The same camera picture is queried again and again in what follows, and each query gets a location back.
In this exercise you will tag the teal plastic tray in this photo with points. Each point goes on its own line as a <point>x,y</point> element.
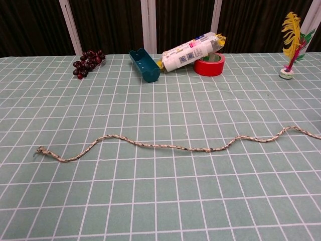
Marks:
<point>146,67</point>

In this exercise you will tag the white noodle package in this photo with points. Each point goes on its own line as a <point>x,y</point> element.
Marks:
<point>185,56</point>

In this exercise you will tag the red tape roll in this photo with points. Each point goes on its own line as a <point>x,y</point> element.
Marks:
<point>208,67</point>

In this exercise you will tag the green checked tablecloth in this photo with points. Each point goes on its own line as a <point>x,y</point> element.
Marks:
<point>150,195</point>

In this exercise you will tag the dark red grape bunch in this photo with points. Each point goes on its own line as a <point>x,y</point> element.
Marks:
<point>86,62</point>

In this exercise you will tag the yellow feather shuttlecock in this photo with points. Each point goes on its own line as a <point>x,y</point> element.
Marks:
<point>291,30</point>

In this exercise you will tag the white frame post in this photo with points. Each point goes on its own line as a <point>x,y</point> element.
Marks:
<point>216,15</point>
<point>148,25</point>
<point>71,27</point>
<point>313,12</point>

